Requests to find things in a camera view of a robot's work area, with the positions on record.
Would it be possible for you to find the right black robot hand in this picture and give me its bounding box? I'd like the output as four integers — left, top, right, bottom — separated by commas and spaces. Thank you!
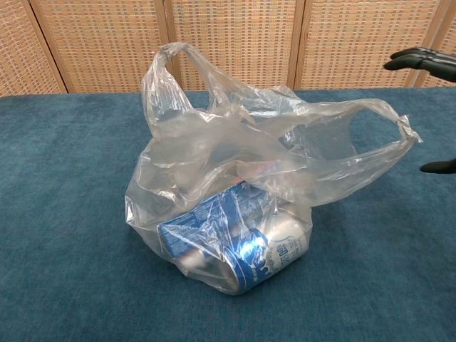
383, 46, 456, 175

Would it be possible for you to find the clear plastic bag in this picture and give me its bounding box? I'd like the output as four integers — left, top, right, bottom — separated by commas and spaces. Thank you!
124, 41, 424, 296

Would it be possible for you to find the red blue snack pack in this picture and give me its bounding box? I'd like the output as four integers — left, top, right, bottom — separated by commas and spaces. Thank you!
233, 159, 283, 180

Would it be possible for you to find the blue white drink can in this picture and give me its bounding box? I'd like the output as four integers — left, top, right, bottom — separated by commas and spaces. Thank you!
220, 219, 309, 295

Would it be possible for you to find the blue carpet table cover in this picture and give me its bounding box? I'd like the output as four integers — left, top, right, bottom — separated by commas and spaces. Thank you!
0, 87, 456, 342

